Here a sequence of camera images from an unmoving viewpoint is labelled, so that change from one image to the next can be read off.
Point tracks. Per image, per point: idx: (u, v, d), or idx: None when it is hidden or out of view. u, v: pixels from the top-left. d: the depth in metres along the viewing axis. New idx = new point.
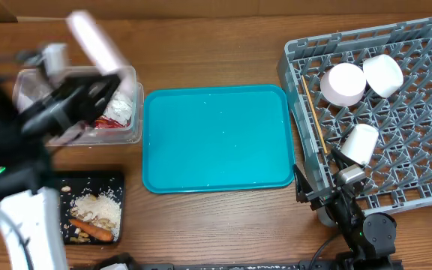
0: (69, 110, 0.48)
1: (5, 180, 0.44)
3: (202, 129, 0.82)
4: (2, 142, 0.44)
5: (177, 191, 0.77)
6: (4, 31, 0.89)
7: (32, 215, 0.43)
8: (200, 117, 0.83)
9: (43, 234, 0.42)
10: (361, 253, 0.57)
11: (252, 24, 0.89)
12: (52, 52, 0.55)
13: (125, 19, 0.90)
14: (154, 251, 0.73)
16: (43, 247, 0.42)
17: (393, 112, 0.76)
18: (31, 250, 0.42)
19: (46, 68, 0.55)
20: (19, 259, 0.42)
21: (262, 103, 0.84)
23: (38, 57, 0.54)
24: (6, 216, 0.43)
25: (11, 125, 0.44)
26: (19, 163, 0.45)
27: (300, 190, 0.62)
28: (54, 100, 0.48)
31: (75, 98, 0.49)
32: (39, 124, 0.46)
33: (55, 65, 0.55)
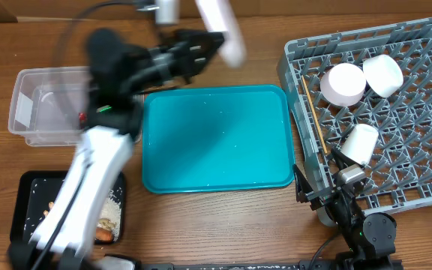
0: (172, 68, 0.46)
1: (103, 123, 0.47)
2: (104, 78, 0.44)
3: (202, 129, 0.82)
4: (110, 97, 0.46)
5: (177, 191, 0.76)
6: (4, 31, 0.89)
7: (104, 150, 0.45)
8: (200, 117, 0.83)
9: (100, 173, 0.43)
10: (361, 253, 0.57)
11: (251, 24, 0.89)
12: (162, 4, 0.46)
13: (126, 19, 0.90)
14: (154, 251, 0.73)
16: (94, 184, 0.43)
17: (393, 112, 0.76)
18: (86, 178, 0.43)
19: (160, 21, 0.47)
20: (75, 178, 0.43)
21: (262, 103, 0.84)
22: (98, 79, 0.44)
23: (152, 7, 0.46)
24: (88, 139, 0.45)
25: (122, 79, 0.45)
26: (118, 114, 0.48)
27: (300, 190, 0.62)
28: (157, 55, 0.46)
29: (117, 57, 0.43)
31: (182, 56, 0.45)
32: (143, 79, 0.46)
33: (163, 16, 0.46)
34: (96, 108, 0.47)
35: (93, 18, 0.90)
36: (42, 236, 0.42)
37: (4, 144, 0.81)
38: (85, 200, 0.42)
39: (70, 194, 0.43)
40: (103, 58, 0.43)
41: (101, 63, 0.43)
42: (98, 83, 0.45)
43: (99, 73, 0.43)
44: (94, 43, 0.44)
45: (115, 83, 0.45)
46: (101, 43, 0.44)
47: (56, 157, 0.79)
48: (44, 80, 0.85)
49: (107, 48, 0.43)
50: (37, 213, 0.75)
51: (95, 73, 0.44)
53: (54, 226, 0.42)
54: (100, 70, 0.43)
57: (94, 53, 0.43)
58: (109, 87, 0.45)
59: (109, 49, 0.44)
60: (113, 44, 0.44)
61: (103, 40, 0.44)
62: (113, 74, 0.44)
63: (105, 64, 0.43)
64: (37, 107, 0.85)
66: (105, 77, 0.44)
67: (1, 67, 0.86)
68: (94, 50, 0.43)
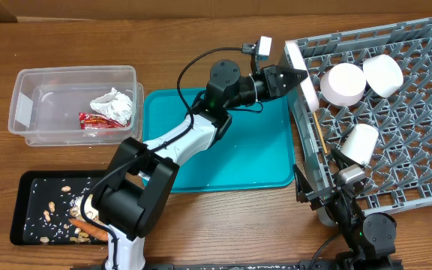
0: (261, 94, 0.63)
1: (202, 117, 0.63)
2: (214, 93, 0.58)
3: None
4: (214, 108, 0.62)
5: (177, 191, 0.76)
6: (4, 30, 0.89)
7: (202, 127, 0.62)
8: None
9: (191, 136, 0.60)
10: (361, 253, 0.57)
11: (251, 24, 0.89)
12: (263, 44, 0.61)
13: (125, 19, 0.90)
14: (154, 250, 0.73)
16: (187, 142, 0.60)
17: (393, 112, 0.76)
18: (187, 135, 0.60)
19: (257, 54, 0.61)
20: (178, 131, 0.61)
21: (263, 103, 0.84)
22: (211, 95, 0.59)
23: (250, 47, 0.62)
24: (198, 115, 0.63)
25: (228, 98, 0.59)
26: (213, 116, 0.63)
27: (300, 190, 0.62)
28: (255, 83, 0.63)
29: (232, 83, 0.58)
31: (273, 84, 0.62)
32: (238, 100, 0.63)
33: (263, 52, 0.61)
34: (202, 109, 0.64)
35: (92, 17, 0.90)
36: (148, 145, 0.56)
37: (4, 144, 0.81)
38: (177, 146, 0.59)
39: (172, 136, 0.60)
40: (221, 83, 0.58)
41: (220, 85, 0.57)
42: (208, 97, 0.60)
43: (214, 91, 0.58)
44: (217, 70, 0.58)
45: (222, 103, 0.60)
46: (222, 71, 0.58)
47: (55, 157, 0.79)
48: (44, 80, 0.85)
49: (226, 75, 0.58)
50: (37, 213, 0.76)
51: (210, 94, 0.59)
53: (157, 143, 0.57)
54: (217, 91, 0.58)
57: (215, 76, 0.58)
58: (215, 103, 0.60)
59: (227, 76, 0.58)
60: (231, 73, 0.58)
61: (223, 67, 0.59)
62: (225, 94, 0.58)
63: (222, 86, 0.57)
64: (37, 107, 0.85)
66: (217, 94, 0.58)
67: (1, 67, 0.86)
68: (216, 74, 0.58)
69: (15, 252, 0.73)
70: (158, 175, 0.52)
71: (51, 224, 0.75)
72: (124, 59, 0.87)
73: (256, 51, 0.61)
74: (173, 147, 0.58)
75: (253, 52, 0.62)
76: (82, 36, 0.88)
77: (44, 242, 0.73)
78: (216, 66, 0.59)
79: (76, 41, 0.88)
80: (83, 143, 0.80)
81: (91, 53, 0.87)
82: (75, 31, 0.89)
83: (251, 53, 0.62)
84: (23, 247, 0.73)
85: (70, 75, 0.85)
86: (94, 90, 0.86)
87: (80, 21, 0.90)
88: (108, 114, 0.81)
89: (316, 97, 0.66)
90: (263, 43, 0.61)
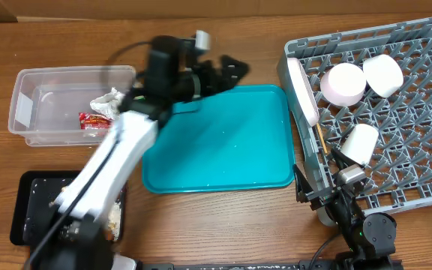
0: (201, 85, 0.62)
1: (136, 111, 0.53)
2: (157, 67, 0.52)
3: (186, 132, 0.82)
4: (153, 87, 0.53)
5: (177, 191, 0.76)
6: (4, 30, 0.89)
7: (134, 133, 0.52)
8: (182, 120, 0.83)
9: (123, 151, 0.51)
10: (361, 253, 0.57)
11: (251, 24, 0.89)
12: (202, 39, 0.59)
13: (126, 19, 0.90)
14: (154, 250, 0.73)
16: (121, 161, 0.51)
17: (393, 112, 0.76)
18: (115, 154, 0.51)
19: (195, 47, 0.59)
20: (106, 149, 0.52)
21: (206, 109, 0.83)
22: (150, 69, 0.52)
23: (188, 41, 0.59)
24: (121, 120, 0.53)
25: (169, 73, 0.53)
26: (151, 100, 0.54)
27: (300, 190, 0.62)
28: (195, 77, 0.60)
29: (173, 50, 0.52)
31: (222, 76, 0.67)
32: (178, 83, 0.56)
33: (200, 45, 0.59)
34: (132, 97, 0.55)
35: (92, 17, 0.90)
36: (67, 200, 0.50)
37: (4, 144, 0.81)
38: (108, 174, 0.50)
39: (99, 162, 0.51)
40: (165, 50, 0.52)
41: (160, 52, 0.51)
42: (148, 74, 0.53)
43: (155, 60, 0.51)
44: (158, 40, 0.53)
45: (163, 78, 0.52)
46: (164, 40, 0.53)
47: (55, 157, 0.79)
48: (44, 80, 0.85)
49: (167, 46, 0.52)
50: (37, 213, 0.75)
51: (148, 69, 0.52)
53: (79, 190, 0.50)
54: (157, 57, 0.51)
57: (156, 45, 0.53)
58: (154, 79, 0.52)
59: (171, 45, 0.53)
60: (173, 42, 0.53)
61: (166, 39, 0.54)
62: (165, 61, 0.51)
63: (164, 52, 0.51)
64: (37, 107, 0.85)
66: (158, 64, 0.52)
67: (1, 67, 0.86)
68: (157, 44, 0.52)
69: (15, 252, 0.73)
70: (83, 244, 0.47)
71: None
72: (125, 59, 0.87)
73: (195, 45, 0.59)
74: (102, 179, 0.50)
75: (190, 46, 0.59)
76: (82, 36, 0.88)
77: None
78: (157, 37, 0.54)
79: (76, 41, 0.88)
80: (83, 143, 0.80)
81: (92, 53, 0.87)
82: (75, 31, 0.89)
83: (190, 46, 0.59)
84: (23, 247, 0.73)
85: (70, 76, 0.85)
86: (94, 90, 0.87)
87: (80, 21, 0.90)
88: (108, 114, 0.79)
89: (315, 112, 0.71)
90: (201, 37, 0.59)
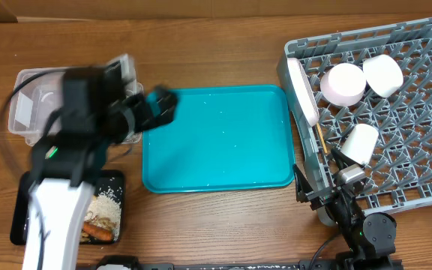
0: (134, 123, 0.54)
1: (57, 165, 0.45)
2: (75, 96, 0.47)
3: (156, 149, 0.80)
4: (73, 127, 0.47)
5: (176, 191, 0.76)
6: (4, 31, 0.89)
7: (62, 208, 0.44)
8: (151, 139, 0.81)
9: (58, 232, 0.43)
10: (361, 253, 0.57)
11: (251, 25, 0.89)
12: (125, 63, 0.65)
13: (126, 19, 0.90)
14: (154, 250, 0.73)
16: (60, 244, 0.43)
17: (393, 112, 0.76)
18: (49, 244, 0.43)
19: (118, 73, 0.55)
20: (34, 249, 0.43)
21: (169, 130, 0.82)
22: (69, 102, 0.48)
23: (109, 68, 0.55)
24: (37, 199, 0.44)
25: (97, 102, 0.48)
26: (76, 141, 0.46)
27: (300, 190, 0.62)
28: (127, 109, 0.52)
29: (96, 76, 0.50)
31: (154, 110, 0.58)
32: (112, 119, 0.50)
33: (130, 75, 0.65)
34: (44, 152, 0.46)
35: (92, 18, 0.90)
36: None
37: (4, 145, 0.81)
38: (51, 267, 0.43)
39: (34, 262, 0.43)
40: (80, 77, 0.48)
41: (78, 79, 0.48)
42: (64, 112, 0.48)
43: (73, 88, 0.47)
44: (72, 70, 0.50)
45: (85, 111, 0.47)
46: (81, 70, 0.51)
47: None
48: (45, 80, 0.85)
49: (89, 72, 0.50)
50: None
51: (67, 103, 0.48)
53: None
54: (76, 84, 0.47)
57: (71, 74, 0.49)
58: (75, 121, 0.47)
59: (91, 72, 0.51)
60: (94, 70, 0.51)
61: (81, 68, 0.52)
62: (86, 86, 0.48)
63: (83, 79, 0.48)
64: (37, 107, 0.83)
66: (77, 92, 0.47)
67: (2, 67, 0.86)
68: (73, 75, 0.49)
69: (15, 251, 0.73)
70: None
71: None
72: None
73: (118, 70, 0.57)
74: None
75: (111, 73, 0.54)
76: (82, 37, 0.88)
77: None
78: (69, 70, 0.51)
79: (76, 41, 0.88)
80: None
81: (92, 53, 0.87)
82: (75, 32, 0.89)
83: (111, 75, 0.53)
84: (23, 247, 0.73)
85: None
86: None
87: (80, 21, 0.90)
88: None
89: (315, 112, 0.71)
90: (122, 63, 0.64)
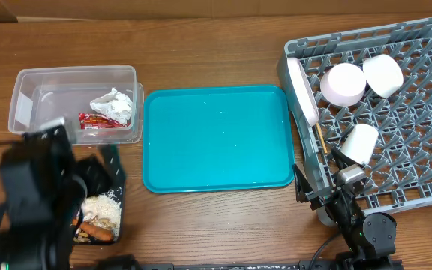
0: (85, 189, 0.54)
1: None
2: (21, 183, 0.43)
3: (152, 159, 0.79)
4: (26, 219, 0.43)
5: (177, 191, 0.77)
6: (4, 30, 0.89)
7: None
8: (148, 148, 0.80)
9: None
10: (361, 253, 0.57)
11: (251, 25, 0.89)
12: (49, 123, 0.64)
13: (126, 19, 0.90)
14: (154, 250, 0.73)
16: None
17: (393, 112, 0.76)
18: None
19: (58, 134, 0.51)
20: None
21: (160, 147, 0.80)
22: (16, 191, 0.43)
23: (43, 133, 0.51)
24: None
25: (47, 187, 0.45)
26: (34, 232, 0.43)
27: (300, 190, 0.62)
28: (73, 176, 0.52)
29: (42, 154, 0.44)
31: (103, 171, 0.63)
32: (67, 198, 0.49)
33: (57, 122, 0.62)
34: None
35: (92, 17, 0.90)
36: None
37: (4, 144, 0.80)
38: None
39: None
40: (23, 160, 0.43)
41: (20, 163, 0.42)
42: (14, 202, 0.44)
43: (17, 176, 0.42)
44: (10, 151, 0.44)
45: (34, 195, 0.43)
46: (22, 148, 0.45)
47: None
48: (44, 80, 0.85)
49: (33, 149, 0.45)
50: None
51: (14, 193, 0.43)
53: None
54: (19, 170, 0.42)
57: (11, 157, 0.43)
58: (28, 211, 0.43)
59: (34, 150, 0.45)
60: (37, 145, 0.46)
61: (21, 145, 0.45)
62: (32, 171, 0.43)
63: (28, 162, 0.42)
64: (37, 107, 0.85)
66: (24, 180, 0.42)
67: (1, 67, 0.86)
68: (10, 157, 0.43)
69: None
70: None
71: None
72: (125, 58, 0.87)
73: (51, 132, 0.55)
74: None
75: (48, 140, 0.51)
76: (82, 36, 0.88)
77: None
78: (4, 153, 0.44)
79: (76, 40, 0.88)
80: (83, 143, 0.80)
81: (92, 53, 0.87)
82: (75, 31, 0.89)
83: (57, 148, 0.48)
84: None
85: (70, 76, 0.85)
86: (94, 89, 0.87)
87: (80, 21, 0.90)
88: (108, 114, 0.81)
89: (315, 112, 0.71)
90: (45, 124, 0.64)
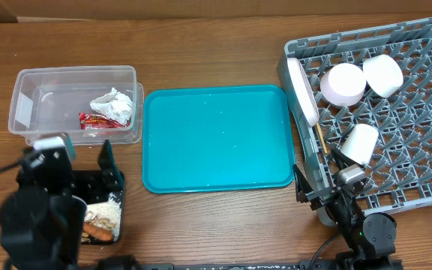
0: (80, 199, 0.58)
1: None
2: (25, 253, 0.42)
3: (151, 161, 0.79)
4: None
5: (177, 191, 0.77)
6: (4, 30, 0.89)
7: None
8: (148, 150, 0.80)
9: None
10: (361, 253, 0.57)
11: (251, 25, 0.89)
12: (43, 140, 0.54)
13: (126, 19, 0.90)
14: (154, 250, 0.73)
16: None
17: (393, 112, 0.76)
18: None
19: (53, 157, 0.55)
20: None
21: (157, 150, 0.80)
22: (21, 257, 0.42)
23: (40, 156, 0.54)
24: None
25: (52, 238, 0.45)
26: None
27: (300, 190, 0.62)
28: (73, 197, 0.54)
29: (41, 219, 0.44)
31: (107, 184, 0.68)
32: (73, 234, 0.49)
33: (57, 140, 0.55)
34: None
35: (93, 18, 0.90)
36: None
37: (4, 144, 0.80)
38: None
39: None
40: (25, 229, 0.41)
41: (22, 233, 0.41)
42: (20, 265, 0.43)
43: (22, 249, 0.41)
44: (7, 217, 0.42)
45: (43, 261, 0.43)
46: (18, 209, 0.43)
47: None
48: (45, 80, 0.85)
49: (36, 213, 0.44)
50: None
51: (21, 259, 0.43)
53: None
54: (25, 242, 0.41)
57: (11, 225, 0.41)
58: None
59: (37, 214, 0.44)
60: (36, 202, 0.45)
61: (16, 203, 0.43)
62: (37, 239, 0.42)
63: (29, 231, 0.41)
64: (37, 107, 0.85)
66: (29, 250, 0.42)
67: (1, 67, 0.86)
68: (10, 223, 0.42)
69: None
70: None
71: None
72: (125, 58, 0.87)
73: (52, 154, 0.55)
74: None
75: (45, 163, 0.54)
76: (81, 36, 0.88)
77: None
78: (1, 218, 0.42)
79: (76, 40, 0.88)
80: (83, 143, 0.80)
81: (92, 53, 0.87)
82: (75, 31, 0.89)
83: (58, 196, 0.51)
84: None
85: (70, 75, 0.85)
86: (94, 90, 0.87)
87: (81, 21, 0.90)
88: (108, 114, 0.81)
89: (315, 112, 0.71)
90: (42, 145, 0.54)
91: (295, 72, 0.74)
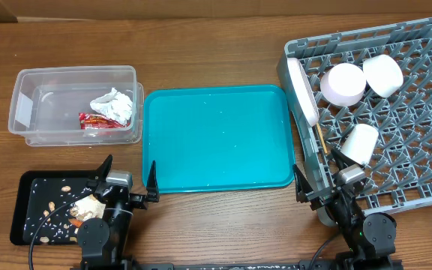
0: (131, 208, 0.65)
1: None
2: (94, 263, 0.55)
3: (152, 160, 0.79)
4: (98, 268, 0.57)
5: (177, 191, 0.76)
6: (4, 30, 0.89)
7: None
8: (148, 150, 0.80)
9: None
10: (361, 253, 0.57)
11: (250, 24, 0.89)
12: (115, 177, 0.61)
13: (126, 19, 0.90)
14: (154, 251, 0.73)
16: None
17: (393, 112, 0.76)
18: None
19: (119, 190, 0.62)
20: None
21: (157, 149, 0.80)
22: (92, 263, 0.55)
23: (109, 187, 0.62)
24: None
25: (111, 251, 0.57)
26: None
27: (300, 190, 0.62)
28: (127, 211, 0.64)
29: (107, 243, 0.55)
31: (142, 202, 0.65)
32: (122, 241, 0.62)
33: (122, 180, 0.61)
34: None
35: (93, 18, 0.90)
36: None
37: (4, 144, 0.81)
38: None
39: None
40: (97, 250, 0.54)
41: (94, 252, 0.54)
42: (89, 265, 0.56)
43: (94, 261, 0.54)
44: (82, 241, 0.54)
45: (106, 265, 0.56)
46: (89, 234, 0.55)
47: (56, 157, 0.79)
48: (44, 80, 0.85)
49: (99, 241, 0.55)
50: (37, 213, 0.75)
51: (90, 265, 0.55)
53: None
54: (97, 258, 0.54)
57: (85, 246, 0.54)
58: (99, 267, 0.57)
59: (100, 242, 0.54)
60: (98, 230, 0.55)
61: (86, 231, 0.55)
62: (105, 256, 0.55)
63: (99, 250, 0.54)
64: (37, 107, 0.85)
66: (100, 262, 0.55)
67: (1, 67, 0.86)
68: (88, 243, 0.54)
69: (15, 251, 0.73)
70: None
71: (51, 224, 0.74)
72: (125, 58, 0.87)
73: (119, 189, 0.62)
74: None
75: (113, 193, 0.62)
76: (81, 36, 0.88)
77: (44, 242, 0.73)
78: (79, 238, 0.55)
79: (76, 41, 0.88)
80: (83, 143, 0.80)
81: (92, 53, 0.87)
82: (75, 31, 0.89)
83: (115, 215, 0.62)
84: (23, 247, 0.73)
85: (70, 76, 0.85)
86: (94, 89, 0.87)
87: (81, 21, 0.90)
88: (108, 114, 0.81)
89: (315, 112, 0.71)
90: (110, 179, 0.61)
91: (295, 72, 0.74)
